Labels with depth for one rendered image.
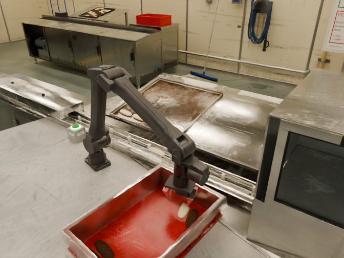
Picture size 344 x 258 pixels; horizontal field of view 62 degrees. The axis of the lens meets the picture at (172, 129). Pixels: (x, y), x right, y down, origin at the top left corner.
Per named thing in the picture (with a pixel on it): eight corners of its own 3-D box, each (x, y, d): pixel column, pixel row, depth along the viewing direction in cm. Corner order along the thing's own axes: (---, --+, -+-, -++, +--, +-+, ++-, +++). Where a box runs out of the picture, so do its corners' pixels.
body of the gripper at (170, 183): (191, 196, 101) (192, 180, 97) (164, 189, 103) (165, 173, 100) (196, 185, 106) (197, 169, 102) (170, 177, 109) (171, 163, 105)
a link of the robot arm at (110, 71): (104, 54, 112) (83, 60, 105) (128, 69, 106) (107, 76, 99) (100, 138, 139) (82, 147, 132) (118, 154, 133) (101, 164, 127)
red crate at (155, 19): (135, 23, 487) (135, 15, 480) (148, 20, 513) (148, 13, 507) (160, 25, 463) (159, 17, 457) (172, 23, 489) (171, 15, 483)
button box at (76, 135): (69, 144, 160) (65, 127, 155) (80, 138, 166) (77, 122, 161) (78, 149, 156) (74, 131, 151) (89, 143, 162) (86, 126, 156)
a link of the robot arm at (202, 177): (187, 136, 99) (172, 147, 93) (215, 149, 93) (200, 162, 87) (185, 164, 105) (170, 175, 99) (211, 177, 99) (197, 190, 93)
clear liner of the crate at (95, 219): (63, 250, 95) (57, 229, 90) (161, 179, 127) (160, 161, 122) (130, 320, 75) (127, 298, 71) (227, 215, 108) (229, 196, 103)
